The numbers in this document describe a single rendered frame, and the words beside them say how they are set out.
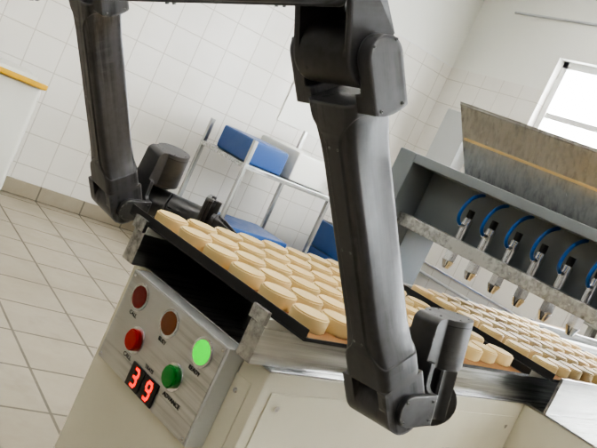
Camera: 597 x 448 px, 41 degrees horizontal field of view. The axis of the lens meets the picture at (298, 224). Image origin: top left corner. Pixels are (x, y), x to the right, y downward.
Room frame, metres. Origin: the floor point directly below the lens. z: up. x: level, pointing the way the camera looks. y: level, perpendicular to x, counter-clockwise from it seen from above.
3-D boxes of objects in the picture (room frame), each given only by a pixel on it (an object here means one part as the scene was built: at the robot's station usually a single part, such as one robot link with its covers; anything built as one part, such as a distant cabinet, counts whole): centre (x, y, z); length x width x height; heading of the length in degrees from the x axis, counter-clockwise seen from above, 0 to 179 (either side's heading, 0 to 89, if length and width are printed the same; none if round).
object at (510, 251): (1.60, -0.41, 1.07); 0.06 x 0.03 x 0.18; 136
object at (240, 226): (5.28, 0.34, 0.28); 0.56 x 0.38 x 0.20; 134
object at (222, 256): (1.07, 0.08, 0.91); 0.05 x 0.05 x 0.02
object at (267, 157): (5.13, 0.47, 0.87); 0.40 x 0.30 x 0.16; 39
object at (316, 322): (0.95, -0.06, 0.91); 0.05 x 0.05 x 0.02
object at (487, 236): (1.64, -0.36, 1.07); 0.06 x 0.03 x 0.18; 136
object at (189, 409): (1.03, 0.09, 0.77); 0.24 x 0.04 x 0.14; 46
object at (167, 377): (0.99, 0.06, 0.76); 0.03 x 0.02 x 0.03; 46
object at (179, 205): (1.32, 0.18, 0.90); 0.07 x 0.07 x 0.10; 3
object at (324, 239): (5.77, -0.47, 0.50); 0.60 x 0.40 x 0.20; 128
